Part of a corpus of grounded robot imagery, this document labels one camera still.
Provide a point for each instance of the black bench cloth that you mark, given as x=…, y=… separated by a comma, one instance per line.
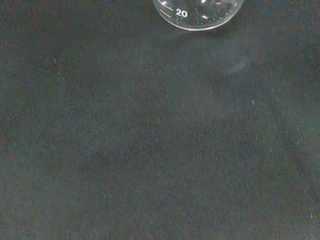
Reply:
x=150, y=137

